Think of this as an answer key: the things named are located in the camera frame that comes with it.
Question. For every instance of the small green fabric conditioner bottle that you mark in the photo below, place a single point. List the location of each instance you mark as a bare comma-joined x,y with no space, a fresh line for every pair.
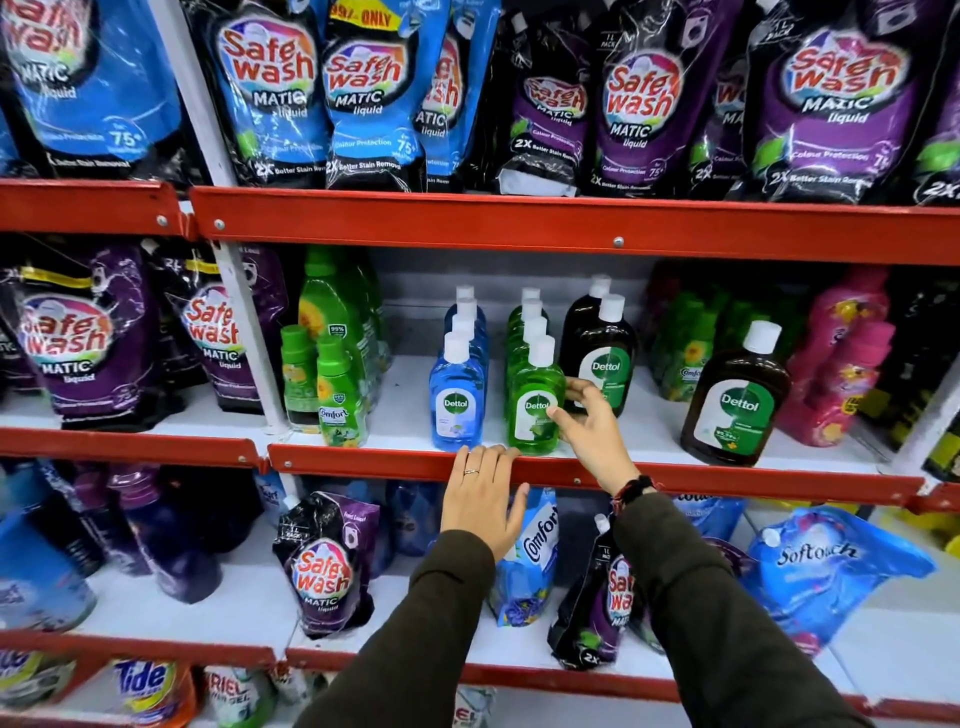
341,409
300,382

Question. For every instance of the purple detergent pouch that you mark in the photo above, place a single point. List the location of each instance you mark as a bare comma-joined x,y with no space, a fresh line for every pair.
547,112
330,570
82,337
596,607
724,127
649,105
941,150
840,105
221,330

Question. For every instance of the person's left hand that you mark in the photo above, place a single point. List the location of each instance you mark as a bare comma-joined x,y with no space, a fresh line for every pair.
476,506

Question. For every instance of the person's left little finger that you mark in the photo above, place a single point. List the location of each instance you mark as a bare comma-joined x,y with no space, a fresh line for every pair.
452,469

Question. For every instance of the person's left thumb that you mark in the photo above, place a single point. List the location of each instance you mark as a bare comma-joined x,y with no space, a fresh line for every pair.
517,514

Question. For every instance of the person's right hand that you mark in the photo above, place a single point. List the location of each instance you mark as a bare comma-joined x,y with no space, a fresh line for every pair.
600,442

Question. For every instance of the person's right forearm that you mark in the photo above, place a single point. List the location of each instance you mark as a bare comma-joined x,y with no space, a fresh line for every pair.
712,622

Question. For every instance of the brown antiseptic bottle white cap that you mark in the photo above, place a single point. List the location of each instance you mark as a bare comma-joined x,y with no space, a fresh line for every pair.
589,296
604,352

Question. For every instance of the white shelf upright post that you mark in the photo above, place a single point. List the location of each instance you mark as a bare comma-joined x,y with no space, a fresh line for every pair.
225,225

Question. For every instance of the person's left middle finger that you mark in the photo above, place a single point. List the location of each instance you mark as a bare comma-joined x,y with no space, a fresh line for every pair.
490,465

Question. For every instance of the green white detergent pouch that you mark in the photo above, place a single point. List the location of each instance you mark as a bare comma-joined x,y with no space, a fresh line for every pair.
240,697

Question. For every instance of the orange detergent pouch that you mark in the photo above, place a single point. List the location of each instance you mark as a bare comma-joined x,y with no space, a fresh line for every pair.
154,690

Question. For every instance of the large green fabric conditioner bottle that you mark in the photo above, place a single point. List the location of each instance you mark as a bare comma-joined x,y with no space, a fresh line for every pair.
330,307
371,300

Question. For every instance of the large brown antiseptic bottle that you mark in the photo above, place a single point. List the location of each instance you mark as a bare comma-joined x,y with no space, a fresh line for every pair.
735,412

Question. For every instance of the large blue softener pouch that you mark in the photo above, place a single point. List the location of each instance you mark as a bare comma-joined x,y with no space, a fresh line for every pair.
817,570

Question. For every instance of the dark blue liquid pouch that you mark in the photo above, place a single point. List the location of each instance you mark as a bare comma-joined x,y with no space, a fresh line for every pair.
176,525

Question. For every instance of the pink fabric conditioner bottle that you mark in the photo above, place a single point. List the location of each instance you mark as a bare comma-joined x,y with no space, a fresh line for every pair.
840,390
844,304

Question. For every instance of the white shelf board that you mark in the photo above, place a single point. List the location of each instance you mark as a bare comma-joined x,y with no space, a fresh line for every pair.
255,600
652,435

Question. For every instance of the person's left forearm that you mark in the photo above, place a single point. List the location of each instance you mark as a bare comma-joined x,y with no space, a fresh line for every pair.
412,645

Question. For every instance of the red shelf rail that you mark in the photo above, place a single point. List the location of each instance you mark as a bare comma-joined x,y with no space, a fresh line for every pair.
562,225
135,649
127,448
525,675
82,206
675,480

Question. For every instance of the person's right thumb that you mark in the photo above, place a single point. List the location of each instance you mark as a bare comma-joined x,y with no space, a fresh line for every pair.
562,421

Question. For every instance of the blue antiseptic bottle white cap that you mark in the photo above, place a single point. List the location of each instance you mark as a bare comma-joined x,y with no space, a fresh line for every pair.
469,307
472,341
465,291
456,409

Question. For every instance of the light blue fabric conditioner pouch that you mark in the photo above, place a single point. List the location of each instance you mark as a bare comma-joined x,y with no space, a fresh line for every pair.
529,562

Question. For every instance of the blue detergent pouch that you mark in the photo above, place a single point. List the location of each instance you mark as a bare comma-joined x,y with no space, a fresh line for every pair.
90,75
266,82
371,97
454,97

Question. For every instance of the green antiseptic bottle white cap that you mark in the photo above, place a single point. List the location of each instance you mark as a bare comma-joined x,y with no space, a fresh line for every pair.
529,341
530,294
525,313
532,412

